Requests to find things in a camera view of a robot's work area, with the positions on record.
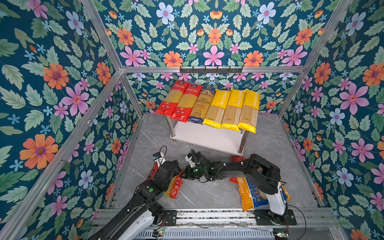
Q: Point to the black hook rail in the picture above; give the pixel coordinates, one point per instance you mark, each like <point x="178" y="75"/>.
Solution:
<point x="211" y="70"/>

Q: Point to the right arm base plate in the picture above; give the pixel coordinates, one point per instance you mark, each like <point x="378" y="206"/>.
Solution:
<point x="266" y="218"/>

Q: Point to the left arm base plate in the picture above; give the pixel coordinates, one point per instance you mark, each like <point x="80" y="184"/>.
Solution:
<point x="165" y="218"/>

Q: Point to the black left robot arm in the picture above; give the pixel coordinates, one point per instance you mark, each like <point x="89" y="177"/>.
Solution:
<point x="142" y="210"/>

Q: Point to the blue orange pasta bag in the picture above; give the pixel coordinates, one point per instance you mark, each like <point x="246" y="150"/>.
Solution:
<point x="252" y="197"/>

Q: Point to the amber blue spaghetti bag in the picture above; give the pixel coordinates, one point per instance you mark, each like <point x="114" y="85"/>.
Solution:
<point x="202" y="105"/>

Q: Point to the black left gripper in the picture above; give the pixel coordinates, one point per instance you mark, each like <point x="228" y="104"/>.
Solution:
<point x="178" y="170"/>

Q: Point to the red macaroni bag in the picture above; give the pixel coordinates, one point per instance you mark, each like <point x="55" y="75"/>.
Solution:
<point x="174" y="186"/>

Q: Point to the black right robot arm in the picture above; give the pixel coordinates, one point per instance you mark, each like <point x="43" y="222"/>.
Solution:
<point x="264" y="175"/>

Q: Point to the white two-tier shelf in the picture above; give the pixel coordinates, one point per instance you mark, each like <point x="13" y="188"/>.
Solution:
<point x="223" y="140"/>

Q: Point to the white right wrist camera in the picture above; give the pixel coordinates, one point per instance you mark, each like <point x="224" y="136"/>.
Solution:
<point x="189" y="160"/>

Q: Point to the aluminium front rail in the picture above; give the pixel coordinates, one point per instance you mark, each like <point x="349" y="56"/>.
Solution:
<point x="305" y="217"/>

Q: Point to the yellow Pastatime spaghetti bag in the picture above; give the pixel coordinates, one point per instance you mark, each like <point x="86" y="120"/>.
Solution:
<point x="217" y="109"/>

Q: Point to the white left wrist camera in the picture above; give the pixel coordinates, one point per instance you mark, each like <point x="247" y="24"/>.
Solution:
<point x="159" y="158"/>

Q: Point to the small red pasta bag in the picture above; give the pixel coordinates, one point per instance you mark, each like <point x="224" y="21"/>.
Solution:
<point x="236" y="159"/>

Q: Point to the red spaghetti bag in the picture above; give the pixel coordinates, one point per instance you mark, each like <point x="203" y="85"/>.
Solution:
<point x="169" y="104"/>
<point x="184" y="108"/>

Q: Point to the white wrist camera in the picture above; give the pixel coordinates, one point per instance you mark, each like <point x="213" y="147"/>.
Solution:
<point x="159" y="158"/>
<point x="189" y="160"/>

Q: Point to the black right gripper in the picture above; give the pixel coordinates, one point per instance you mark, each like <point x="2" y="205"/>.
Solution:
<point x="188" y="176"/>

